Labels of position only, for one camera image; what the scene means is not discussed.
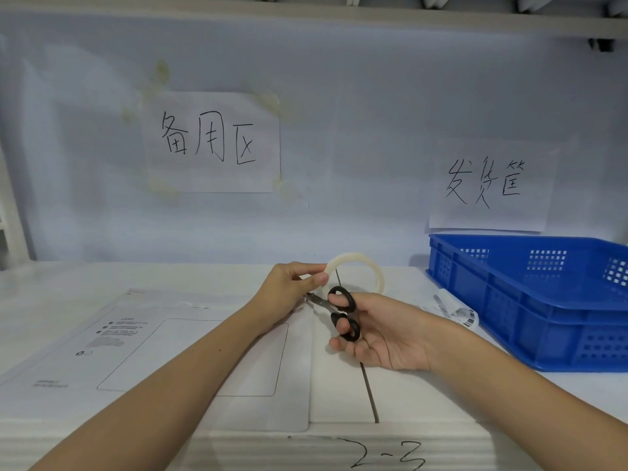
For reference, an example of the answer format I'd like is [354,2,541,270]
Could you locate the person's right hand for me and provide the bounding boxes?
[327,291,445,372]

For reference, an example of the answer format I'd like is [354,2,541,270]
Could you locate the person's left hand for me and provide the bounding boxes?
[244,262,330,337]

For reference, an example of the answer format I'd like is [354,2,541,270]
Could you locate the black-handled scissors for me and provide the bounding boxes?
[305,286,361,343]

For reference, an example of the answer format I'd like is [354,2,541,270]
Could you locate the clear tape roll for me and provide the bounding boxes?
[322,252,386,295]

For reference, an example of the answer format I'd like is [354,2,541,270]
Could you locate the person's right forearm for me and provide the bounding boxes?
[426,316,628,471]

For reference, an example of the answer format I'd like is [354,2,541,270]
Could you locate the person's left forearm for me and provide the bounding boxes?
[28,303,268,471]

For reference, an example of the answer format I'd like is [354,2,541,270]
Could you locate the white label roll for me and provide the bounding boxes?
[433,288,479,330]

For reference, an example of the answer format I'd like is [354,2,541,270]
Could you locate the large handwritten paper sign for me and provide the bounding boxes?
[142,91,281,194]

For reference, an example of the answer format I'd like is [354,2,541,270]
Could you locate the white flat mailer bag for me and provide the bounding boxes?
[0,288,315,433]

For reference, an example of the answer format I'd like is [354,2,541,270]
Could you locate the small handwritten paper sign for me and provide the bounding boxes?
[429,137,561,234]

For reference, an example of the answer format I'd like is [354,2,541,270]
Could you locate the blue plastic crate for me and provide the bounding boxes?
[426,234,628,373]

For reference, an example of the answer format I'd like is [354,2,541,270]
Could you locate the white overhead shelf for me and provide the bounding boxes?
[0,0,628,41]

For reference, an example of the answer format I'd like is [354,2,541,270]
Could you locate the white shelf frame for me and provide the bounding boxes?
[0,142,31,270]

